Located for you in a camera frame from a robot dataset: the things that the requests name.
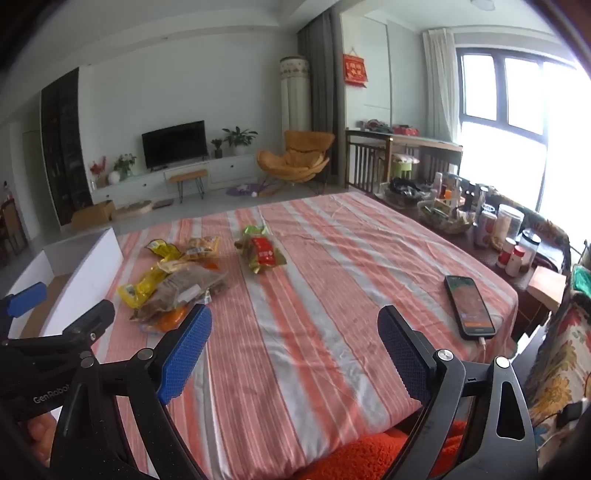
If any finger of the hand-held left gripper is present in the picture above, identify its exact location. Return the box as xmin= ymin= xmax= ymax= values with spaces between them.
xmin=0 ymin=299 xmax=116 ymax=359
xmin=0 ymin=281 xmax=49 ymax=324

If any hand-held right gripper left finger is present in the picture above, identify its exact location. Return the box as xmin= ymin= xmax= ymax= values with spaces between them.
xmin=50 ymin=303 xmax=213 ymax=480

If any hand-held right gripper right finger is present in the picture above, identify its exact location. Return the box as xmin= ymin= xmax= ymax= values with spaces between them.
xmin=377 ymin=305 xmax=540 ymax=480

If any white cardboard box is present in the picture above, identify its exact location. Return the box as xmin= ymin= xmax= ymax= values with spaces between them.
xmin=4 ymin=227 xmax=124 ymax=342

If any yellow packet with white label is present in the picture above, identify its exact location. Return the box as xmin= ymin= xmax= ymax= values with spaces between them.
xmin=117 ymin=261 xmax=185 ymax=308

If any clear brown snack bag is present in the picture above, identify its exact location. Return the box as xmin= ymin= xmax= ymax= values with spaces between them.
xmin=131 ymin=268 xmax=229 ymax=321

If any yellow black snack packet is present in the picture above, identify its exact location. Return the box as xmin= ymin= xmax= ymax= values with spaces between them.
xmin=145 ymin=239 xmax=183 ymax=261

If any pale orange-edged snack packet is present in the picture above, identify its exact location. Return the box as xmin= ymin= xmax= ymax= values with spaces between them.
xmin=185 ymin=235 xmax=220 ymax=259

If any red gold snack bag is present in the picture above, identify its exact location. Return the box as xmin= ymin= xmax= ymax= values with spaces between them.
xmin=235 ymin=233 xmax=287 ymax=275

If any person's left hand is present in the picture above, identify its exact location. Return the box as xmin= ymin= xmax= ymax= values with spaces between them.
xmin=25 ymin=412 xmax=61 ymax=467

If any black smartphone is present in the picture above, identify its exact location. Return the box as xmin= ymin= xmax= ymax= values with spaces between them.
xmin=444 ymin=275 xmax=491 ymax=340

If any wooden dining chair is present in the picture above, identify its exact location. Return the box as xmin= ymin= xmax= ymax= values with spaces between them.
xmin=0 ymin=182 xmax=28 ymax=266

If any brown cardboard box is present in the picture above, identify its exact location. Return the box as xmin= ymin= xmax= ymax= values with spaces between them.
xmin=70 ymin=200 xmax=116 ymax=230

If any orange fuzzy cloth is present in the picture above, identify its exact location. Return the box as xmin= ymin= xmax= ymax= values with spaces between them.
xmin=295 ymin=418 xmax=467 ymax=480

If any white interior door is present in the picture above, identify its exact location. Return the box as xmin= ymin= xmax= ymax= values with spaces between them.
xmin=22 ymin=129 xmax=58 ymax=241

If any round beige floor cushion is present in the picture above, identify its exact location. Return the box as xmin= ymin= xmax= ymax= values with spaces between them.
xmin=113 ymin=199 xmax=153 ymax=220

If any orange striped cloth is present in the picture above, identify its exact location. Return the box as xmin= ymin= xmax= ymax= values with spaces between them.
xmin=99 ymin=191 xmax=520 ymax=480

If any dark wooden side table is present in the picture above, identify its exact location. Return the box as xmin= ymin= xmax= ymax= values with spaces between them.
xmin=374 ymin=191 xmax=561 ymax=356

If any red flower arrangement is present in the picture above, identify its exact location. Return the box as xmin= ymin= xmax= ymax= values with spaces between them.
xmin=89 ymin=157 xmax=108 ymax=190

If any dark glass display cabinet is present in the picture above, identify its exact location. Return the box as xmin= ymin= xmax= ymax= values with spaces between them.
xmin=39 ymin=67 xmax=93 ymax=227

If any brown wooden board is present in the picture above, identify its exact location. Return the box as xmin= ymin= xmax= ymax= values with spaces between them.
xmin=526 ymin=265 xmax=568 ymax=310

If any floral cloth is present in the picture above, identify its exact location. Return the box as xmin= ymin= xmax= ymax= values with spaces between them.
xmin=526 ymin=217 xmax=591 ymax=444

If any bushy green potted plant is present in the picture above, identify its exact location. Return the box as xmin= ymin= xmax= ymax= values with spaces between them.
xmin=115 ymin=154 xmax=137 ymax=180

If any black bag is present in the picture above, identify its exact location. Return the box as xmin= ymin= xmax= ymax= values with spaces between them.
xmin=383 ymin=178 xmax=437 ymax=208

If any wooden bench with metal legs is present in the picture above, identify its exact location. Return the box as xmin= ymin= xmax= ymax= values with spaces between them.
xmin=167 ymin=169 xmax=208 ymax=203

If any purple floor mat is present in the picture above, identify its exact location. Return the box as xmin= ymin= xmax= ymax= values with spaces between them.
xmin=225 ymin=182 xmax=264 ymax=197

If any green plastic stool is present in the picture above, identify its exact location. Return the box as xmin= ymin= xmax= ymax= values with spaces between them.
xmin=390 ymin=154 xmax=419 ymax=183

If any black flat television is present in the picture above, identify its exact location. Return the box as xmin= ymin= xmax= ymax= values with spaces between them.
xmin=141 ymin=120 xmax=208 ymax=170

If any white television cabinet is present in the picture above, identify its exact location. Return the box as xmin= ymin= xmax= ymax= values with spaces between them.
xmin=90 ymin=154 xmax=269 ymax=206

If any large leafy potted plant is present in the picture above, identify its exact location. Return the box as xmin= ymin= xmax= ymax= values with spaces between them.
xmin=222 ymin=127 xmax=258 ymax=156

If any pile of colourful items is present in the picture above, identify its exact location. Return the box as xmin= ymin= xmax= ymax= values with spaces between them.
xmin=355 ymin=119 xmax=421 ymax=137

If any orange lounge chair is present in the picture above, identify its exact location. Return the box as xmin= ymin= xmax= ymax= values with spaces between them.
xmin=256 ymin=130 xmax=335 ymax=195

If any white curtain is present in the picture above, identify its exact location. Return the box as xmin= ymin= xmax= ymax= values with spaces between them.
xmin=422 ymin=28 xmax=462 ymax=144

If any covered standing air conditioner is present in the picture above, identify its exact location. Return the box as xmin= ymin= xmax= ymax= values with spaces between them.
xmin=278 ymin=55 xmax=312 ymax=158

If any large window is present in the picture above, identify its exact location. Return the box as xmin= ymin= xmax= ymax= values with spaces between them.
xmin=455 ymin=46 xmax=591 ymax=217

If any grey curtain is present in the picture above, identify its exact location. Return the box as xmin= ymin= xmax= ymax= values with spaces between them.
xmin=298 ymin=8 xmax=348 ymax=189

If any red wall hanging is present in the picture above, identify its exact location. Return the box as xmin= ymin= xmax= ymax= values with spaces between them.
xmin=342 ymin=47 xmax=369 ymax=88

